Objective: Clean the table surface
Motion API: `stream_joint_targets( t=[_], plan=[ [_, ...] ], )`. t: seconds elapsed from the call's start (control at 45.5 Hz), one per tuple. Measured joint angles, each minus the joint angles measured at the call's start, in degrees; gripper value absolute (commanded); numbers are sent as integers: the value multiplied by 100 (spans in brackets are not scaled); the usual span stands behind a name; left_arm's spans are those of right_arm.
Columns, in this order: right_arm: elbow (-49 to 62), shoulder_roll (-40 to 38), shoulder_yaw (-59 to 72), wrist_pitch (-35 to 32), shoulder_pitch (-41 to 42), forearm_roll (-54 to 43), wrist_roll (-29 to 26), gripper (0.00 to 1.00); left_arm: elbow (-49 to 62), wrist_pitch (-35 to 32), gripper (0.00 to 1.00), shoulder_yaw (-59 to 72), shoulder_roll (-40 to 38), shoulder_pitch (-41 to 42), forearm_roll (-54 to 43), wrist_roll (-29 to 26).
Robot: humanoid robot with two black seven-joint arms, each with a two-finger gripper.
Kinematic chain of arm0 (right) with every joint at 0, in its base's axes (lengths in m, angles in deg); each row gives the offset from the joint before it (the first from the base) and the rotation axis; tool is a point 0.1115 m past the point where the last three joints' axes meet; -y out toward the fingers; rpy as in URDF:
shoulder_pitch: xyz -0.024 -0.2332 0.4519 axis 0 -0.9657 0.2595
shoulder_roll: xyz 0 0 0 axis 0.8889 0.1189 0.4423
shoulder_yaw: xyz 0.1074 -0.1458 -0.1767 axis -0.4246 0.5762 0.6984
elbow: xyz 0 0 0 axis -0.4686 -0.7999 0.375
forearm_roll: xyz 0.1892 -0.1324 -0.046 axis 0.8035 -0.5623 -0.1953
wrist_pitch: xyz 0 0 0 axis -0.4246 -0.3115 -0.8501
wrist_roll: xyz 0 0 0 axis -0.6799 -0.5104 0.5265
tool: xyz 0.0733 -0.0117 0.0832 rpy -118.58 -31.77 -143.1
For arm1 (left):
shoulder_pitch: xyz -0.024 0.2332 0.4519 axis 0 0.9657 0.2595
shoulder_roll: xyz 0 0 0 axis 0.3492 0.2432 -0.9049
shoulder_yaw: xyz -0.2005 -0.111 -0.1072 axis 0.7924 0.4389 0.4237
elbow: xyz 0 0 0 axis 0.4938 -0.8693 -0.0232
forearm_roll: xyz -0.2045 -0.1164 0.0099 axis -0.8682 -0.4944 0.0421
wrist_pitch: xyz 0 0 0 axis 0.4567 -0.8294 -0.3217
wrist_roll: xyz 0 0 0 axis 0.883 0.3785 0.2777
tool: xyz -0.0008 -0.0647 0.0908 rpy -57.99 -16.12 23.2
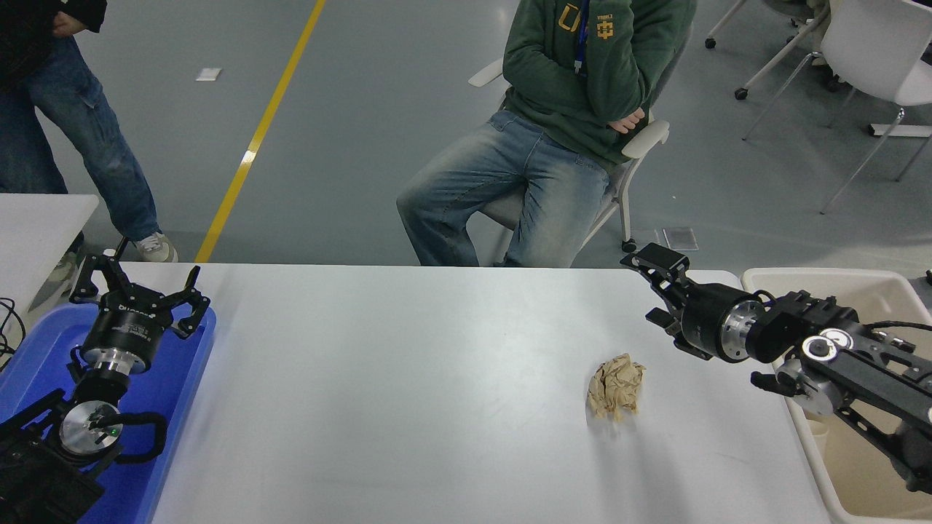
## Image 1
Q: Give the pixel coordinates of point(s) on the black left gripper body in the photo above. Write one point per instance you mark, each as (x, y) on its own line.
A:
(127, 327)

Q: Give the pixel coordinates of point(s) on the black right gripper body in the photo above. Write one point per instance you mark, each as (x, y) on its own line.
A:
(703, 320)

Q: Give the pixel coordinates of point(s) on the white paper cup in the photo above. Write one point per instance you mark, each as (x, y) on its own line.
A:
(818, 440)

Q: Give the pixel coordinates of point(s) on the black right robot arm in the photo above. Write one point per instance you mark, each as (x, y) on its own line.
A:
(866, 371)

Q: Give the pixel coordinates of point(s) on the seated person's right hand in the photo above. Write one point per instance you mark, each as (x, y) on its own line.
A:
(630, 118)

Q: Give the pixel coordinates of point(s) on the standing person's hand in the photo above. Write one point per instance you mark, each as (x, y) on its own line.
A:
(69, 23)

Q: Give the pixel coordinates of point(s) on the clear floor plate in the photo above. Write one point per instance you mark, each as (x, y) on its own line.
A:
(650, 237)
(681, 236)

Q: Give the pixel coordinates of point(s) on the crumpled tan paper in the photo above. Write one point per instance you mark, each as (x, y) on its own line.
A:
(617, 386)

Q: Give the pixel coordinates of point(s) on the blue plastic tray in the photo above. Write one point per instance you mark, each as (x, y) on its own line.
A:
(175, 407)

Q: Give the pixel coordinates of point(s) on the white side table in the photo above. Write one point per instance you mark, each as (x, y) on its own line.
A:
(36, 225)

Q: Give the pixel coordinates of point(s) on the white chair with armrests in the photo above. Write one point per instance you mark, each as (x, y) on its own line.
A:
(644, 138)

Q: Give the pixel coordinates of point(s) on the standing person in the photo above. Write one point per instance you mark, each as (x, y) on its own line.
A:
(87, 131)

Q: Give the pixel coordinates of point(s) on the seated person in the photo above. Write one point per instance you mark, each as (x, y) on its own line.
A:
(510, 167)

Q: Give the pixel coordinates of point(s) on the large pale plastic bin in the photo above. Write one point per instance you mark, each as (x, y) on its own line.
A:
(866, 473)

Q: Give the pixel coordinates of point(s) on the office chair with casters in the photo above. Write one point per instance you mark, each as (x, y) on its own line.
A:
(779, 62)

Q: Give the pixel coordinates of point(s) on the white table foot bar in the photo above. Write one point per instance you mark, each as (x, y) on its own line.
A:
(899, 130)

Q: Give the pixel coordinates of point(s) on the white shell chair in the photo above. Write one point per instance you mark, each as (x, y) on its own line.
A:
(874, 44)

